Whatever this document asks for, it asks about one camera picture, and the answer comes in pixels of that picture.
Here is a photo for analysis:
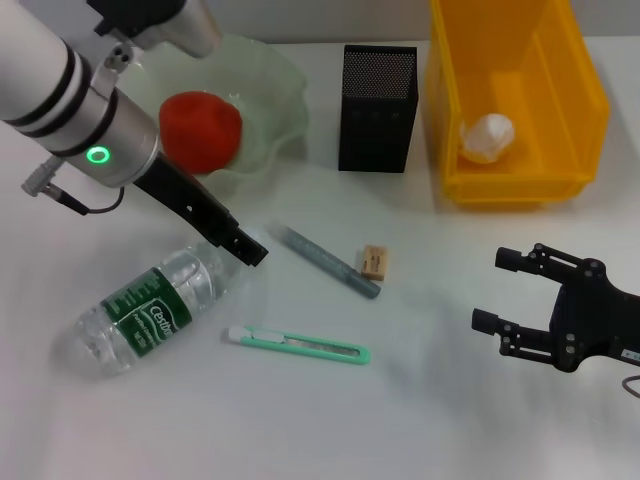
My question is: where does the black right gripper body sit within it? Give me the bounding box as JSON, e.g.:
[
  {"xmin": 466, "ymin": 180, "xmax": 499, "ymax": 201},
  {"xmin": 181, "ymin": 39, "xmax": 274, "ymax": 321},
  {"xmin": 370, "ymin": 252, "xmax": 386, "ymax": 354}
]
[{"xmin": 547, "ymin": 257, "xmax": 640, "ymax": 374}]

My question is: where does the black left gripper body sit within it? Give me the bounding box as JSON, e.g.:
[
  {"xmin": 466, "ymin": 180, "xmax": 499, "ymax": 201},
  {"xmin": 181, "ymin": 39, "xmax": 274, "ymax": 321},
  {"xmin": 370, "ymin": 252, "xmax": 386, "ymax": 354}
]
[{"xmin": 132, "ymin": 152, "xmax": 241, "ymax": 249}]

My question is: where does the red tomato-like ball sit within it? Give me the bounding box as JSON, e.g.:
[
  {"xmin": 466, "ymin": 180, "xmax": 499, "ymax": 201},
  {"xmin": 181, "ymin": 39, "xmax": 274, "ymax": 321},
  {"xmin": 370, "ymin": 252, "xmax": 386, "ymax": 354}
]
[{"xmin": 158, "ymin": 90, "xmax": 245, "ymax": 175}]

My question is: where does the clear green-label water bottle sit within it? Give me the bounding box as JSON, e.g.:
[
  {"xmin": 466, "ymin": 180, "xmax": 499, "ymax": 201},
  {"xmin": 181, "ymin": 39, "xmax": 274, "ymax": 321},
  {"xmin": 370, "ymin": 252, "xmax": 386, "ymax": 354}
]
[{"xmin": 62, "ymin": 227, "xmax": 269, "ymax": 379}]

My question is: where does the white paper ball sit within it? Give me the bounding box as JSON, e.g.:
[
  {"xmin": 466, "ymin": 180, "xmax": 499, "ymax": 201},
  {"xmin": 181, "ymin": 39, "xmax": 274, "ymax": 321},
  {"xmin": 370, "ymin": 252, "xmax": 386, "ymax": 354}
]
[{"xmin": 458, "ymin": 113, "xmax": 516, "ymax": 164}]

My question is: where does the grey marker pen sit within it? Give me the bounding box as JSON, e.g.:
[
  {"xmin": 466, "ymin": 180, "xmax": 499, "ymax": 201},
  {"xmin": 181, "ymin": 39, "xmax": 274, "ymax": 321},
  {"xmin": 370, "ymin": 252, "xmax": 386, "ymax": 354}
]
[{"xmin": 264, "ymin": 222, "xmax": 384, "ymax": 301}]

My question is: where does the green utility knife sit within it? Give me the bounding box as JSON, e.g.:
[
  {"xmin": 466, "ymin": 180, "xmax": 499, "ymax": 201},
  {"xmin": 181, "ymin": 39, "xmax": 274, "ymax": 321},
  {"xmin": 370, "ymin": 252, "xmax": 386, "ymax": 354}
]
[{"xmin": 222, "ymin": 324, "xmax": 373, "ymax": 366}]

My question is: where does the tan eraser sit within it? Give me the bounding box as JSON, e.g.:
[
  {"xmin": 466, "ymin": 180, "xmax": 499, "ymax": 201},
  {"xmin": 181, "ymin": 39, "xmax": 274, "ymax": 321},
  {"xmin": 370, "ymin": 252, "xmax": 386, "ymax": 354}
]
[{"xmin": 360, "ymin": 244, "xmax": 389, "ymax": 281}]

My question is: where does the green wavy glass fruit plate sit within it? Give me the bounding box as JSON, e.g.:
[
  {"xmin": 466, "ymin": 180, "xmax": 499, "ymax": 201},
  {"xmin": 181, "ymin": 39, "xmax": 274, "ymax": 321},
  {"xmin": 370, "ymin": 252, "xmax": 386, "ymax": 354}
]
[{"xmin": 114, "ymin": 33, "xmax": 310, "ymax": 187}]

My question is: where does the black mesh pen holder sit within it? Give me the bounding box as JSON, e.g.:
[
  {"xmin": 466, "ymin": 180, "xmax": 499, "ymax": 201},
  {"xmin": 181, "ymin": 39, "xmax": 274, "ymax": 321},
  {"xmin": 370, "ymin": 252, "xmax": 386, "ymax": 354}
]
[{"xmin": 337, "ymin": 44, "xmax": 419, "ymax": 173}]

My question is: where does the yellow plastic bin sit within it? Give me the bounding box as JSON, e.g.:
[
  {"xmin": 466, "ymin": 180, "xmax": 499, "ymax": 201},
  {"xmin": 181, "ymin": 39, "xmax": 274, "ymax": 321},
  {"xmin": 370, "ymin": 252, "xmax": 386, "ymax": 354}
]
[{"xmin": 424, "ymin": 0, "xmax": 612, "ymax": 211}]

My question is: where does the left arm connector cable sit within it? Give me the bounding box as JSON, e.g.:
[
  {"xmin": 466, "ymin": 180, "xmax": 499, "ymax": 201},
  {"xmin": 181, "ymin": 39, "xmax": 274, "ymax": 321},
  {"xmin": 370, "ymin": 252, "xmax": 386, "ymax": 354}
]
[{"xmin": 19, "ymin": 154, "xmax": 126, "ymax": 217}]

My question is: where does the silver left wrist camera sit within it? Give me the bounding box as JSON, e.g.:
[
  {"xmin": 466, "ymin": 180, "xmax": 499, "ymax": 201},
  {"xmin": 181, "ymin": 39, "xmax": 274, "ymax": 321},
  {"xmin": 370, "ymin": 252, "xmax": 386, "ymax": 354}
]
[{"xmin": 87, "ymin": 0, "xmax": 222, "ymax": 59}]

